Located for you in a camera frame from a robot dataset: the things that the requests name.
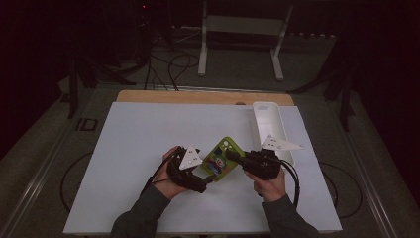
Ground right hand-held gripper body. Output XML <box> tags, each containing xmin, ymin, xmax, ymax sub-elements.
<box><xmin>242</xmin><ymin>134</ymin><xmax>304</xmax><ymax>181</ymax></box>

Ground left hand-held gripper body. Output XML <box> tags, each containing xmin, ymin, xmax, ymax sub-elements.
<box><xmin>166</xmin><ymin>144</ymin><xmax>209</xmax><ymax>194</ymax></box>

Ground green cartoon phone case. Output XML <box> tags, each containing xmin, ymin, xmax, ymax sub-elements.
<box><xmin>200</xmin><ymin>136</ymin><xmax>247</xmax><ymax>183</ymax></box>

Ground white plastic bin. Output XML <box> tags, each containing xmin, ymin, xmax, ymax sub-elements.
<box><xmin>252</xmin><ymin>101</ymin><xmax>296</xmax><ymax>169</ymax></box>

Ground person's left hand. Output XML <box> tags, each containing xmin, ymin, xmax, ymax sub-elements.
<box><xmin>153</xmin><ymin>146</ymin><xmax>189</xmax><ymax>201</ymax></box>

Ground person's right hand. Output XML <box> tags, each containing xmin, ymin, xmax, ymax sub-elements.
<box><xmin>252</xmin><ymin>168</ymin><xmax>286</xmax><ymax>203</ymax></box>

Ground white table mat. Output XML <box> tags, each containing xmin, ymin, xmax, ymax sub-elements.
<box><xmin>62</xmin><ymin>101</ymin><xmax>343</xmax><ymax>235</ymax></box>

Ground black tripod stand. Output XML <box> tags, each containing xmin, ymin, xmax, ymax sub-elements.
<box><xmin>286</xmin><ymin>33</ymin><xmax>357</xmax><ymax>133</ymax></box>
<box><xmin>67</xmin><ymin>54</ymin><xmax>137</xmax><ymax>120</ymax></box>

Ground white metal stand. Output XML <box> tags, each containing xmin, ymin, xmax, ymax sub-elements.
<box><xmin>197</xmin><ymin>0</ymin><xmax>294</xmax><ymax>82</ymax></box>

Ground left hand-held gripper cable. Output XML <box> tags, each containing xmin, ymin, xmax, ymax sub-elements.
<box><xmin>141</xmin><ymin>148</ymin><xmax>182</xmax><ymax>196</ymax></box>

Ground hand-held gripper cable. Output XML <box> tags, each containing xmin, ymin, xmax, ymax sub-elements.
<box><xmin>279</xmin><ymin>159</ymin><xmax>301</xmax><ymax>209</ymax></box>
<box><xmin>141</xmin><ymin>148</ymin><xmax>182</xmax><ymax>196</ymax></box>

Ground right hand-held gripper cable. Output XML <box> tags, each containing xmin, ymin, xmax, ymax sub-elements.
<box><xmin>279</xmin><ymin>159</ymin><xmax>301</xmax><ymax>209</ymax></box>

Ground black cable loop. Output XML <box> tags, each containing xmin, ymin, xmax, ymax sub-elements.
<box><xmin>59</xmin><ymin>151</ymin><xmax>95</xmax><ymax>214</ymax></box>
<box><xmin>318</xmin><ymin>162</ymin><xmax>364</xmax><ymax>220</ymax></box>

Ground metal floor rail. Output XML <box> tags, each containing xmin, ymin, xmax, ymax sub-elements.
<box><xmin>325</xmin><ymin>98</ymin><xmax>399</xmax><ymax>238</ymax></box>
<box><xmin>0</xmin><ymin>127</ymin><xmax>78</xmax><ymax>238</ymax></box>

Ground black floor cables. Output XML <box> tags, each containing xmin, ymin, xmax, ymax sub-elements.
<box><xmin>143</xmin><ymin>36</ymin><xmax>201</xmax><ymax>92</ymax></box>

